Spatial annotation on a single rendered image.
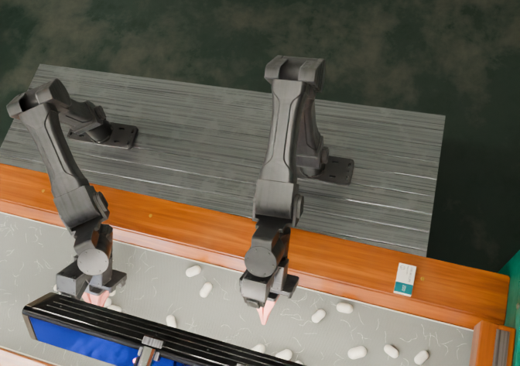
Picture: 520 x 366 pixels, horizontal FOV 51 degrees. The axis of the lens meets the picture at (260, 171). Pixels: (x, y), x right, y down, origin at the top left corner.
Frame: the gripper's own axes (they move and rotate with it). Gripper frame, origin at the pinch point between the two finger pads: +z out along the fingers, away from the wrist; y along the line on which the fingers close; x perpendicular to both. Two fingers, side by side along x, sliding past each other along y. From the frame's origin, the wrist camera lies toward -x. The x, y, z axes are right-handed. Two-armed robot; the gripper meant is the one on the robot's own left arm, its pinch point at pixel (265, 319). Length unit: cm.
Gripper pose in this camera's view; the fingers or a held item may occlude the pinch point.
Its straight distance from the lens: 108.8
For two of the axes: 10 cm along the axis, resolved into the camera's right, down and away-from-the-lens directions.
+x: 3.0, -2.8, 9.1
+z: -1.0, 9.4, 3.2
